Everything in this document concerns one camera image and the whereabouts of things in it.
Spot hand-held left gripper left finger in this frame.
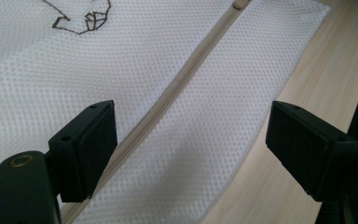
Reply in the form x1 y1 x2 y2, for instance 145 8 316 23
48 99 119 203

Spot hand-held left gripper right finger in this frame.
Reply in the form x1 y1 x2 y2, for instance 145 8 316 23
265 100 358 203

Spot white mesh laundry bag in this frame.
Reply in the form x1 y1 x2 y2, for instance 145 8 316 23
0 0 332 224

